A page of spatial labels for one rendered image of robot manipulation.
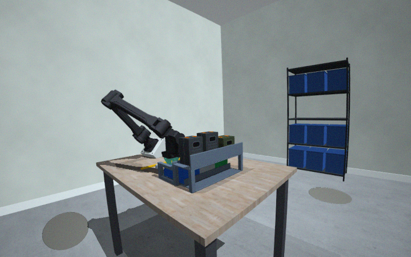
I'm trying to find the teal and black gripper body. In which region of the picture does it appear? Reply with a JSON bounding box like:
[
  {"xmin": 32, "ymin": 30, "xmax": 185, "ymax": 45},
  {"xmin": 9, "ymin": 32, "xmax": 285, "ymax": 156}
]
[{"xmin": 162, "ymin": 143, "xmax": 180, "ymax": 159}]

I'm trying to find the blue bin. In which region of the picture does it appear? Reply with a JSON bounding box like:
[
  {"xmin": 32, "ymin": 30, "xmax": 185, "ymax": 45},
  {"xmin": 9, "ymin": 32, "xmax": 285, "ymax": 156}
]
[{"xmin": 164, "ymin": 167, "xmax": 200, "ymax": 184}]

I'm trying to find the grey open bin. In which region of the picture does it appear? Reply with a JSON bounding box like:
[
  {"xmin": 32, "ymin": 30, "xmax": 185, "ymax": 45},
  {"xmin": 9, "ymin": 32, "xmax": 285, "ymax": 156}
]
[{"xmin": 200, "ymin": 164, "xmax": 215, "ymax": 173}]

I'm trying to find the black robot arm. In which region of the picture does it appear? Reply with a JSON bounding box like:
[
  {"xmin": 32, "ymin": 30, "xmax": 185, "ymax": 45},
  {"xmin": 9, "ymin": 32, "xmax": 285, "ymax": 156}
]
[{"xmin": 101, "ymin": 90, "xmax": 185, "ymax": 153}]

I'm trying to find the dark grey case with orange latches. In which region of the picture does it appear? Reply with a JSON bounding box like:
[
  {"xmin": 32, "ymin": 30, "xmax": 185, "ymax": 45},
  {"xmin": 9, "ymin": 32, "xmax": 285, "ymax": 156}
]
[
  {"xmin": 179, "ymin": 136, "xmax": 203, "ymax": 166},
  {"xmin": 197, "ymin": 131, "xmax": 218, "ymax": 152}
]

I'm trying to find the olive green case with orange latches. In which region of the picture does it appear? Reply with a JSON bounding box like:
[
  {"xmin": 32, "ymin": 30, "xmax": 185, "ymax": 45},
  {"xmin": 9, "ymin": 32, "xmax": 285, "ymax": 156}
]
[{"xmin": 218, "ymin": 135, "xmax": 234, "ymax": 148}]

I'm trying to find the green open bin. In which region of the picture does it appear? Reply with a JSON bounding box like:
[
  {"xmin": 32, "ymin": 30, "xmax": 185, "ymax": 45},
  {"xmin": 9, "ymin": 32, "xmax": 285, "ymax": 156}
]
[{"xmin": 215, "ymin": 160, "xmax": 227, "ymax": 168}]

